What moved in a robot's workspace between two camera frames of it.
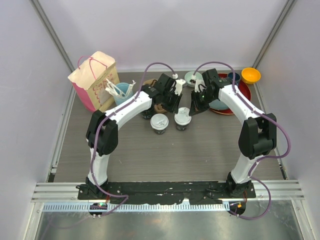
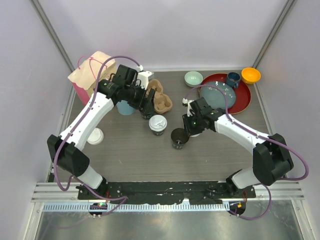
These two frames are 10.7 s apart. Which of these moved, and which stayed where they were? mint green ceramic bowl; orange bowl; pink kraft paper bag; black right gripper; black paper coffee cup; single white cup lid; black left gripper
Moved: black left gripper; black right gripper; black paper coffee cup
Stayed: single white cup lid; pink kraft paper bag; orange bowl; mint green ceramic bowl
